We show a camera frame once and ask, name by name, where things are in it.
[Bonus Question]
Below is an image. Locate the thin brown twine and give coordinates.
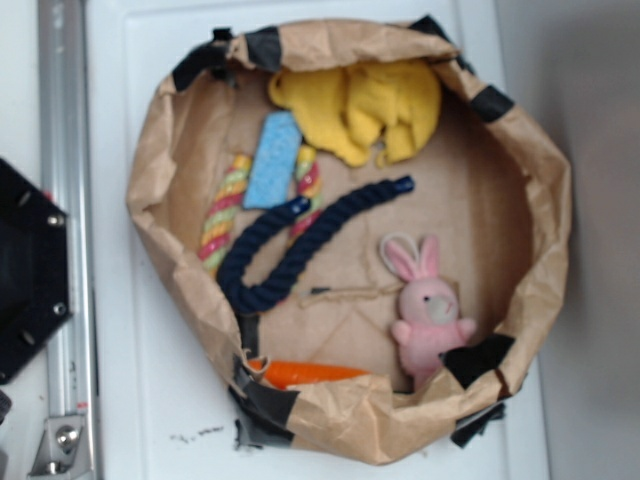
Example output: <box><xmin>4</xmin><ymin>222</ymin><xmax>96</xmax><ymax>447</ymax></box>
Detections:
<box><xmin>294</xmin><ymin>251</ymin><xmax>403</xmax><ymax>307</ymax></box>

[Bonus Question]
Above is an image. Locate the light blue sponge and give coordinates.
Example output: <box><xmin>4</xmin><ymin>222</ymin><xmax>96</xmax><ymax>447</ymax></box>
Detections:
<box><xmin>243</xmin><ymin>111</ymin><xmax>302</xmax><ymax>209</ymax></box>

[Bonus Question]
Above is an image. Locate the pink plush bunny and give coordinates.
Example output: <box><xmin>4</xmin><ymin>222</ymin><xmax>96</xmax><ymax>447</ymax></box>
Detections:
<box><xmin>379</xmin><ymin>232</ymin><xmax>477</xmax><ymax>390</ymax></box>

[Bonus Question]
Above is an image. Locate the orange plastic carrot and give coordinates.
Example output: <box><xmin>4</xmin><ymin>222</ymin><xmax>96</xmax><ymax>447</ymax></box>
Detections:
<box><xmin>247</xmin><ymin>359</ymin><xmax>369</xmax><ymax>390</ymax></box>

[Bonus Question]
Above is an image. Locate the yellow cloth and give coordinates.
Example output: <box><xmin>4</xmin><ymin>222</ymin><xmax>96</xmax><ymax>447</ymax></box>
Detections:
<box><xmin>268</xmin><ymin>59</ymin><xmax>442</xmax><ymax>168</ymax></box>

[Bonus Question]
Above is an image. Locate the brown paper bag bin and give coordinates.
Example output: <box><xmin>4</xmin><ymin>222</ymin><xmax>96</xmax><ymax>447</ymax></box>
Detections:
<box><xmin>126</xmin><ymin>18</ymin><xmax>571</xmax><ymax>465</ymax></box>

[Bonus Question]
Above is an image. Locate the multicolour twisted rope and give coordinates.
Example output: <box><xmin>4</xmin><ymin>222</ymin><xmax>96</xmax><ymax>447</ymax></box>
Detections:
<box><xmin>196</xmin><ymin>145</ymin><xmax>325</xmax><ymax>278</ymax></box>

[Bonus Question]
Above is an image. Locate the dark blue rope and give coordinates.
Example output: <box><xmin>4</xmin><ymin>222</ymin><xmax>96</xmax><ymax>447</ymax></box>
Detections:
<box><xmin>216</xmin><ymin>173</ymin><xmax>416</xmax><ymax>318</ymax></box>

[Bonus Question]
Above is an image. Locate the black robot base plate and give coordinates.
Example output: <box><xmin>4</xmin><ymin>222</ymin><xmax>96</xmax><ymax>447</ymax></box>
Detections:
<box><xmin>1</xmin><ymin>160</ymin><xmax>71</xmax><ymax>385</ymax></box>

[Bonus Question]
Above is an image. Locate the aluminium frame rail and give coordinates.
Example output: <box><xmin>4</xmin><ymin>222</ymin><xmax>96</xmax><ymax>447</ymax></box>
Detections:
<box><xmin>37</xmin><ymin>1</ymin><xmax>98</xmax><ymax>422</ymax></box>

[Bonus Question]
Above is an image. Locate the metal corner bracket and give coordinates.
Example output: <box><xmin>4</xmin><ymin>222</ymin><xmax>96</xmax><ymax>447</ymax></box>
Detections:
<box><xmin>27</xmin><ymin>415</ymin><xmax>96</xmax><ymax>480</ymax></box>

